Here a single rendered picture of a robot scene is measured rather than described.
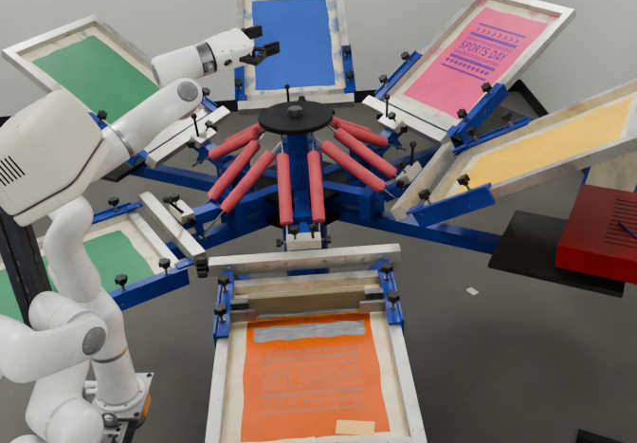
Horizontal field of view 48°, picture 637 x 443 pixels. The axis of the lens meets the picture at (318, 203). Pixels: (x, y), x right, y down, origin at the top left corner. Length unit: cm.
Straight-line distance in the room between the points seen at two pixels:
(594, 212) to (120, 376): 172
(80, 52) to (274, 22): 104
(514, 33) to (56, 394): 270
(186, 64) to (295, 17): 234
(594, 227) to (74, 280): 174
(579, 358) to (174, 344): 205
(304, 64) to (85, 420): 268
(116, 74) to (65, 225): 204
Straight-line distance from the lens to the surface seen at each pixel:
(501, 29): 357
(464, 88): 337
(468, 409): 342
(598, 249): 252
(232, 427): 208
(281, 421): 207
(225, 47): 169
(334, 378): 217
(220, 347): 227
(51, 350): 127
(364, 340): 229
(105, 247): 293
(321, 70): 372
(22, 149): 122
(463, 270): 423
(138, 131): 160
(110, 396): 192
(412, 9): 628
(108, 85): 350
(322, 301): 233
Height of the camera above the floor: 247
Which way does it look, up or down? 30 degrees down
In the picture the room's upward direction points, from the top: 4 degrees counter-clockwise
